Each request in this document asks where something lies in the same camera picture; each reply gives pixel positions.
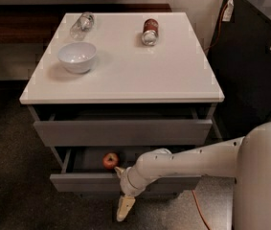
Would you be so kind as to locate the white bowl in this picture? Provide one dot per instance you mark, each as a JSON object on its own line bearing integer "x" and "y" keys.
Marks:
{"x": 77, "y": 57}

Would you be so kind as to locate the black cabinet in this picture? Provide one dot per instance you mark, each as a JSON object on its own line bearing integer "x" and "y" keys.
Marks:
{"x": 241, "y": 61}

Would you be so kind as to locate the white top drawer cabinet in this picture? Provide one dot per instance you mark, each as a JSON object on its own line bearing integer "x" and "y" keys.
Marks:
{"x": 128, "y": 80}

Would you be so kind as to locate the grey top drawer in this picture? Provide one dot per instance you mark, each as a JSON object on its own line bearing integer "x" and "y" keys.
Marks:
{"x": 112, "y": 133}

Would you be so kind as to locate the white paper tag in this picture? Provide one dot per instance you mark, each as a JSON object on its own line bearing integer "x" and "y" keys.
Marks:
{"x": 228, "y": 11}

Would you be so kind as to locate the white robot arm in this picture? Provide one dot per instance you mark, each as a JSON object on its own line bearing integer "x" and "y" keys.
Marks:
{"x": 246, "y": 159}

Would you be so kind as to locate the red apple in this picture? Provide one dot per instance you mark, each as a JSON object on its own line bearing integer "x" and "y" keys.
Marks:
{"x": 110, "y": 160}

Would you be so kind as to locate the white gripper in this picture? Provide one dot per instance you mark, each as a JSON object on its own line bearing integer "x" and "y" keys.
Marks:
{"x": 126, "y": 182}

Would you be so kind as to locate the dark wooden bench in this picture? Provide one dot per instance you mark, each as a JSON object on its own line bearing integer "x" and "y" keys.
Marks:
{"x": 38, "y": 23}

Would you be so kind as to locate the red soda can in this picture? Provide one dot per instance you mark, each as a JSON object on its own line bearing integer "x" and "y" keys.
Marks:
{"x": 150, "y": 32}

